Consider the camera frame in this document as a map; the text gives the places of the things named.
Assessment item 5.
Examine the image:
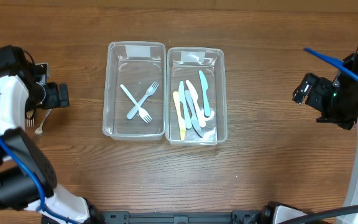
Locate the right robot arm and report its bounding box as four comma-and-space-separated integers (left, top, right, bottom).
248, 47, 358, 224

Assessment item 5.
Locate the right clear plastic container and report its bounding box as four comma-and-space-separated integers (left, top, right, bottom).
164, 47, 228, 146

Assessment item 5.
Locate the left blue cable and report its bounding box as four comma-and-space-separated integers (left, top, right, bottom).
0, 76, 80, 224

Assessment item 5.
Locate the cream plastic knife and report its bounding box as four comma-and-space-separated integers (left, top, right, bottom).
172, 91, 186, 140

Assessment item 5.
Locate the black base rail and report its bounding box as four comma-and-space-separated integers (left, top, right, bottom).
102, 210, 259, 224

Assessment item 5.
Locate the clear plastic container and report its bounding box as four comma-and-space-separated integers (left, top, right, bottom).
102, 41, 166, 141
164, 47, 228, 146

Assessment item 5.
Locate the left clear plastic container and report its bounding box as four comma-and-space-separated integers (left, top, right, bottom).
102, 41, 166, 141

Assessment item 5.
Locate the pale blue plastic knife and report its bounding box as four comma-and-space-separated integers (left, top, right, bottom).
198, 70, 211, 117

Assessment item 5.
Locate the thick white plastic fork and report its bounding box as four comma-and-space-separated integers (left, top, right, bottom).
126, 82, 159, 119

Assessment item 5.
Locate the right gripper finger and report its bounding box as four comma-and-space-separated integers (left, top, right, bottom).
300, 73, 315, 93
292, 90, 305, 104

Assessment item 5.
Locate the black handled metal fork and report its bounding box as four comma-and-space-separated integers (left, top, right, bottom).
25, 109, 37, 127

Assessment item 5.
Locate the silver metal fork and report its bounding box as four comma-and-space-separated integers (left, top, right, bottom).
32, 109, 52, 141

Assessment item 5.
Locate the thin white plastic fork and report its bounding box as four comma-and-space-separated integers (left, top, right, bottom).
120, 84, 152, 123

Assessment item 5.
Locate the right blue cable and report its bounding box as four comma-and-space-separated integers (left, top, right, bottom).
303, 47, 358, 105

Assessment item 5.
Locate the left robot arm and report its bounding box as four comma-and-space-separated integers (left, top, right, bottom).
0, 45, 106, 224

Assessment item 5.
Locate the light blue plastic knife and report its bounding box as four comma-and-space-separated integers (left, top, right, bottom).
178, 81, 192, 129

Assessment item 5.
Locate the blue cable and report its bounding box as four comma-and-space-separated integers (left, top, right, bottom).
0, 76, 80, 224
303, 47, 358, 105

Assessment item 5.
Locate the white plastic knife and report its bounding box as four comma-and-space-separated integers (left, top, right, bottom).
185, 90, 203, 138

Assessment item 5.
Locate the black cable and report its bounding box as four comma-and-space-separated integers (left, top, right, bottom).
278, 201, 358, 224

